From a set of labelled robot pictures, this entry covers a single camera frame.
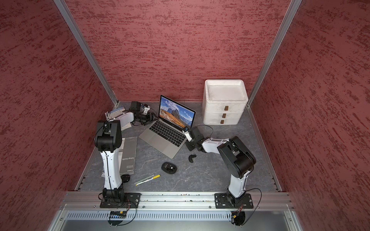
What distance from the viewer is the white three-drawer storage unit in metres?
0.91

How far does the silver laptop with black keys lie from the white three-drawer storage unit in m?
0.14

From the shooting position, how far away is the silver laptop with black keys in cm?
94
